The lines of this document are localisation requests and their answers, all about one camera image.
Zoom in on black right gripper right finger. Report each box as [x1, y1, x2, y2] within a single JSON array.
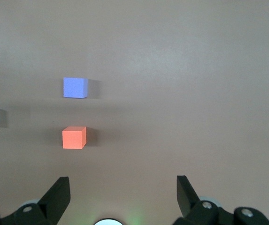
[[176, 175, 269, 225]]

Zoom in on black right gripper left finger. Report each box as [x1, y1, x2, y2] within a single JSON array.
[[0, 176, 71, 225]]

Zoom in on orange foam block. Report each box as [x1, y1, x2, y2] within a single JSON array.
[[62, 126, 87, 150]]

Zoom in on purple foam block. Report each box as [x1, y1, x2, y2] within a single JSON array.
[[62, 77, 88, 99]]

